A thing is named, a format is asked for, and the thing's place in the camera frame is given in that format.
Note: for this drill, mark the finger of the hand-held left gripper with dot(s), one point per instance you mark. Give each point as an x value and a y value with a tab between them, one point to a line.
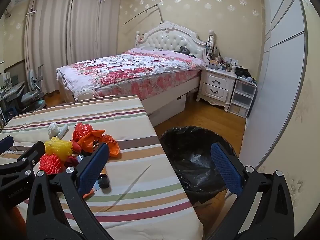
5	143
30	153

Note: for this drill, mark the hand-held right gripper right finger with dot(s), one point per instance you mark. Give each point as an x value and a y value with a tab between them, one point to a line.
226	170

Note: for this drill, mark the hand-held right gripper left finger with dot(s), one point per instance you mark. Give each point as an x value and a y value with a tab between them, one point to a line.
92	170

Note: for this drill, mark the dark bottle with red sleeve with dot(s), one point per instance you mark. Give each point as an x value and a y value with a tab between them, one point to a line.
103	182

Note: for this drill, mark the red foam fruit net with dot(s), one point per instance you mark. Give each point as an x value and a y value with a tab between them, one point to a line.
51	163

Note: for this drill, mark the yellow foam fruit net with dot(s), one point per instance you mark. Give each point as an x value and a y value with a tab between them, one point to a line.
58	148

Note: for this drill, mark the orange plastic bag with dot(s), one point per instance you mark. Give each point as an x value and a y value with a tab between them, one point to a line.
92	137

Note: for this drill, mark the white tissue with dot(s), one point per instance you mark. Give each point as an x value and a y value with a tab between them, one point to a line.
53	129

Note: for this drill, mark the white toothpaste tube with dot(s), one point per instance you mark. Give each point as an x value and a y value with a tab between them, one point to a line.
63	130

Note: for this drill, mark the red plastic bag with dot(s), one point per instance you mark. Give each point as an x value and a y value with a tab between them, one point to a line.
81	131

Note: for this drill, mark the trash bin with black liner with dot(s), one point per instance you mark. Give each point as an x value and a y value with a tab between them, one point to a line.
190	142

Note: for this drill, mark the orange cloth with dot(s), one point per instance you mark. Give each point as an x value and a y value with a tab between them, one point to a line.
18	215

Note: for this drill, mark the grey desk chair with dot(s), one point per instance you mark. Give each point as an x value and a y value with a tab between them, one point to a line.
32	97

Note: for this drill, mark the cluttered desk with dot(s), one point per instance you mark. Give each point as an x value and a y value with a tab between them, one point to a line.
11	90

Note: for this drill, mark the plastic drawer unit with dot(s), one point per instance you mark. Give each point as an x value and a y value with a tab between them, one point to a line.
241	97

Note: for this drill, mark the white cardboard box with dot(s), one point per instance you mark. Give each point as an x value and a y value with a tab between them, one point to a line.
170	107

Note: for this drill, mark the white nightstand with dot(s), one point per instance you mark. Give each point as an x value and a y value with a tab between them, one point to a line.
217	85

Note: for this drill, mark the black bag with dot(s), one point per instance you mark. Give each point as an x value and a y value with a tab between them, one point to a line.
243	72

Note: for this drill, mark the small white bottle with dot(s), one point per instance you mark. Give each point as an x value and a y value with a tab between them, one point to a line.
233	68

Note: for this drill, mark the grey wardrobe sliding door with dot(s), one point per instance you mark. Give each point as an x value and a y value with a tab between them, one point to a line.
275	80

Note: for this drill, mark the floral blanket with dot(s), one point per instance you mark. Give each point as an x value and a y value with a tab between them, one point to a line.
130	67

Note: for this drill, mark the dark cloth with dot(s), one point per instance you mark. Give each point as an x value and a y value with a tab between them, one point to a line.
184	50

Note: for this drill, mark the beige curtain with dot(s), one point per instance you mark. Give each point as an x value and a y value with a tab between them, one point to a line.
75	30

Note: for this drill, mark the bed with floral cover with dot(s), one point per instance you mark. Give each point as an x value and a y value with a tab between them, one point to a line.
170	38

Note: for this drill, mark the thin metal pole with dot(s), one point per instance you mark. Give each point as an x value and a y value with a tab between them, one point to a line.
140	15

